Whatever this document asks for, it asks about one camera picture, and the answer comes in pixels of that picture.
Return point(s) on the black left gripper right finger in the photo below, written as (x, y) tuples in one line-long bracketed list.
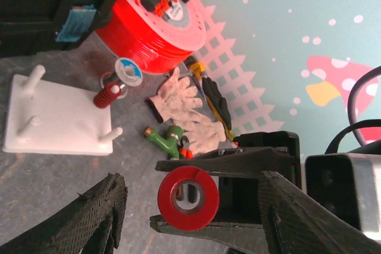
[(295, 223)]

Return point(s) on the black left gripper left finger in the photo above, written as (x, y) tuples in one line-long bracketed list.
[(92, 223)]

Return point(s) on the white cotton work glove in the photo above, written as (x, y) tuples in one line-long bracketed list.
[(175, 99)]

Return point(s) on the white peg base plate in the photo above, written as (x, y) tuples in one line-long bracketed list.
[(50, 118)]

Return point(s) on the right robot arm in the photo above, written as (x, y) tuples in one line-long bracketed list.
[(345, 180)]

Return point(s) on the black yellow work glove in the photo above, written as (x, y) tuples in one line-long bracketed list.
[(218, 105)]

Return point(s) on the red filament spool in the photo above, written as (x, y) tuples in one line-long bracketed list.
[(156, 44)]

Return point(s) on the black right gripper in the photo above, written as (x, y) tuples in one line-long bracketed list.
[(238, 220)]

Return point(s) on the solder wire spool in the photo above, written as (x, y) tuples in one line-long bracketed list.
[(126, 74)]

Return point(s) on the orange black pliers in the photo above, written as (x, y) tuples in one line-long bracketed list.
[(184, 150)]

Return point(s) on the yellow black screwdriver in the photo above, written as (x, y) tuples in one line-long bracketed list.
[(196, 67)]

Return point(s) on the black plastic toolbox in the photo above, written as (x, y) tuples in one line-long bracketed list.
[(32, 26)]

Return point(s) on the green plastic water tap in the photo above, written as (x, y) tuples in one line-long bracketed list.
[(169, 143)]

